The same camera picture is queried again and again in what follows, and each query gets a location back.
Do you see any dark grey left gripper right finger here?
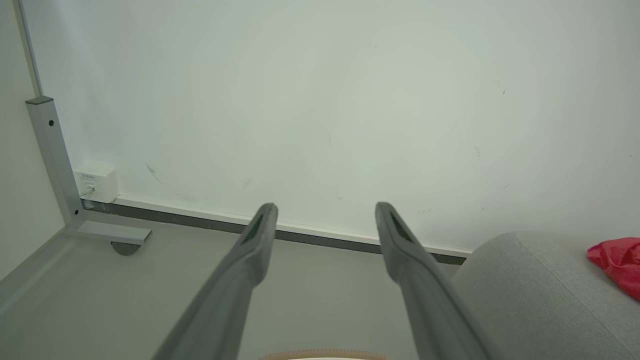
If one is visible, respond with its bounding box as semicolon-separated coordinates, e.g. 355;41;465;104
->
374;201;501;360

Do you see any grey fabric sofa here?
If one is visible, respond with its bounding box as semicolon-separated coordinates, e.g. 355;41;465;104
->
449;230;640;360

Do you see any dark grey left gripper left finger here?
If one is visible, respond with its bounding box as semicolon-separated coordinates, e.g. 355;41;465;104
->
152;202;279;360

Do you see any white wall socket box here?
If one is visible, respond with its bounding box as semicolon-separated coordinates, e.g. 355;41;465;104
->
73;161;120;204

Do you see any grey metal frame leg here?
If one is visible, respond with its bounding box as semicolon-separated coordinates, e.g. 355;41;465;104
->
25;95;152;246

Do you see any dark round frame foot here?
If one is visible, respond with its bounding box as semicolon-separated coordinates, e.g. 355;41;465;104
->
110;241;142;257

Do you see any red clothing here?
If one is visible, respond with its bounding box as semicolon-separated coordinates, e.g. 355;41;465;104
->
587;237;640;302

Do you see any white and black baseboard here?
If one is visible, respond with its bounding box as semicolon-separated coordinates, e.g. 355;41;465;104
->
81;194;472;266

